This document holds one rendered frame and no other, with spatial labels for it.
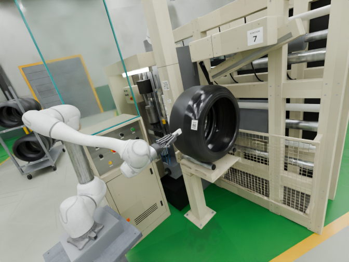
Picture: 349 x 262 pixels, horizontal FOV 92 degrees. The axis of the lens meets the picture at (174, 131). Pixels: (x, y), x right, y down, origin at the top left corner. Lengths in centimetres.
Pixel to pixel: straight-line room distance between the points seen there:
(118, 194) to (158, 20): 147
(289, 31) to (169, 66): 78
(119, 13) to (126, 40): 124
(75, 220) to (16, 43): 1033
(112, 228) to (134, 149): 74
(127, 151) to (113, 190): 94
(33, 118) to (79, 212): 60
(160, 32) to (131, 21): 938
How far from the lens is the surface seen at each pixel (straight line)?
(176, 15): 1146
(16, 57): 1115
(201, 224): 211
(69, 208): 128
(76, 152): 129
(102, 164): 162
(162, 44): 138
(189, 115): 108
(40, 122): 111
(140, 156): 76
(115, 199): 175
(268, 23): 121
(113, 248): 139
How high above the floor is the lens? 166
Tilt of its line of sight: 21 degrees down
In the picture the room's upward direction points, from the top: 13 degrees counter-clockwise
